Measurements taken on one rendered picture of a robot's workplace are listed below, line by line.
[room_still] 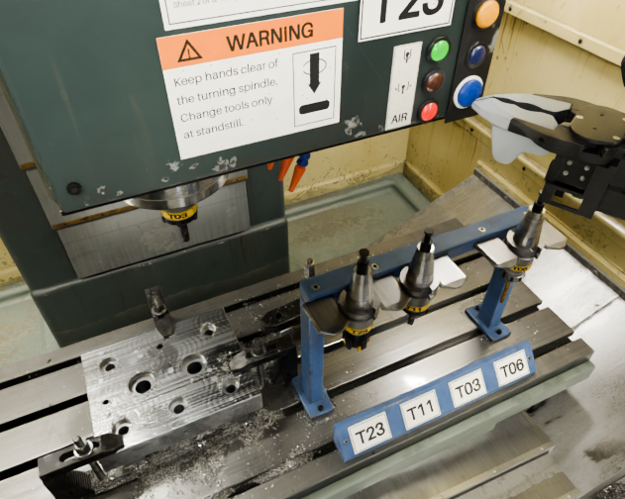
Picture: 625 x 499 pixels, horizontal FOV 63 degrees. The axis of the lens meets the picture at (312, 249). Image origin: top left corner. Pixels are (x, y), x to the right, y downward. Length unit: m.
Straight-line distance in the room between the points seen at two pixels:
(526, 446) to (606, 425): 0.19
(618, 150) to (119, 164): 0.44
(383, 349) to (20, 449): 0.74
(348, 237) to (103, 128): 1.49
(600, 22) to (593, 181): 0.87
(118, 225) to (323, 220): 0.87
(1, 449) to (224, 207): 0.70
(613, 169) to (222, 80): 0.36
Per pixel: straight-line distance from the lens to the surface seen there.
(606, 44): 1.38
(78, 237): 1.31
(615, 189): 0.57
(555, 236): 1.01
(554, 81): 1.49
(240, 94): 0.46
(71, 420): 1.15
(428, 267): 0.81
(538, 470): 1.31
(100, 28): 0.42
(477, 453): 1.25
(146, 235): 1.34
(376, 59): 0.51
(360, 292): 0.76
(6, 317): 1.86
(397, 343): 1.16
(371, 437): 1.01
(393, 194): 2.08
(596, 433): 1.38
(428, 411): 1.05
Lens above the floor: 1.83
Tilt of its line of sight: 43 degrees down
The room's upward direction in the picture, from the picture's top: straight up
